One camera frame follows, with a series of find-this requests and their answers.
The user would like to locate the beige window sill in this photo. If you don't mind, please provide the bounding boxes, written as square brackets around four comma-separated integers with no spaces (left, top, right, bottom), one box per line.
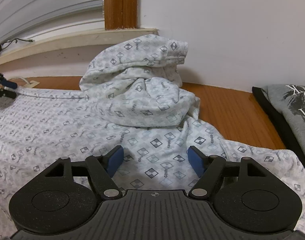
[0,27,159,68]

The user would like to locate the white cable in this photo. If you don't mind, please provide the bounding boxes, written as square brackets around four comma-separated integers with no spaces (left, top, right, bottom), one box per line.
[8,76,30,87]

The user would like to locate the grey printed sweatshirt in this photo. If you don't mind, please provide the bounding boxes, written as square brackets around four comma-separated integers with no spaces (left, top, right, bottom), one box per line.
[260,83,305,158]

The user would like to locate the black cloth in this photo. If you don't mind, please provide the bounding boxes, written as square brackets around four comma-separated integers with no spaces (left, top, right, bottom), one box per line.
[252,86,305,178]

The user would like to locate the white checker print garment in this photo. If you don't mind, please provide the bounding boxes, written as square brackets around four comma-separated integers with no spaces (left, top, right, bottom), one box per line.
[0,34,305,240]

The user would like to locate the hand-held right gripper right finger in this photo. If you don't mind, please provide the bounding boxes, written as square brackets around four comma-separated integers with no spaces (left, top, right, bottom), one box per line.
[187,145,270,201]

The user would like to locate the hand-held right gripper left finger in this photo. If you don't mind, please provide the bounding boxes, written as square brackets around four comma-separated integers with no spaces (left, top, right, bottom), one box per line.
[36,146,124,201]

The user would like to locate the white window blind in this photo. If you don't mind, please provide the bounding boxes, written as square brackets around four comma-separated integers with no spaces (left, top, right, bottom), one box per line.
[0,0,105,47]

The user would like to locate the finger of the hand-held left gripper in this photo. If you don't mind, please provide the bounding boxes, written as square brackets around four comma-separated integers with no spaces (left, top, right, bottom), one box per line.
[0,84,17,102]
[0,71,18,90]

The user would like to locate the wooden window frame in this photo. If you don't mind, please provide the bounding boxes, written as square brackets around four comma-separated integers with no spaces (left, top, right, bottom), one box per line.
[104,0,139,30]

